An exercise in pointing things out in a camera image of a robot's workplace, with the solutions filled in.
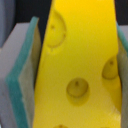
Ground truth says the yellow toy cheese wedge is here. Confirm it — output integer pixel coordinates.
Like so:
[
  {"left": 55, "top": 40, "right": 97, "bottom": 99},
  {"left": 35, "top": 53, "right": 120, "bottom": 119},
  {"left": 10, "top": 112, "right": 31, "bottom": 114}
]
[{"left": 33, "top": 0, "right": 122, "bottom": 128}]

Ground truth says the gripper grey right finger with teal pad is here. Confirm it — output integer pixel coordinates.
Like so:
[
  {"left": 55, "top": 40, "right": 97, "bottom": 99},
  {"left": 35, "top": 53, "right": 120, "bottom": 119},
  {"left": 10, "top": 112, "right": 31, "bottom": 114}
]
[{"left": 117, "top": 25, "right": 128, "bottom": 128}]

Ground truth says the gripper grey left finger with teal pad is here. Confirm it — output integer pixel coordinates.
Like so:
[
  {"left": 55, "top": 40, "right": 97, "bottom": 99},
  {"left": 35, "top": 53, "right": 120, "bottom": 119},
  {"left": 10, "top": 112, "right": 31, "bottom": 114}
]
[{"left": 0, "top": 17, "right": 41, "bottom": 128}]

